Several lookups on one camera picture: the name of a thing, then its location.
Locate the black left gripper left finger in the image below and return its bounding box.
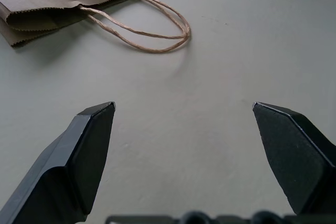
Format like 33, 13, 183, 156
0, 101, 117, 224

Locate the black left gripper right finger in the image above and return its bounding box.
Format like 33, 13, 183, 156
251, 101, 336, 216

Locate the brown paper bag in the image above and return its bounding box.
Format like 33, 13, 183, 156
0, 0, 192, 54

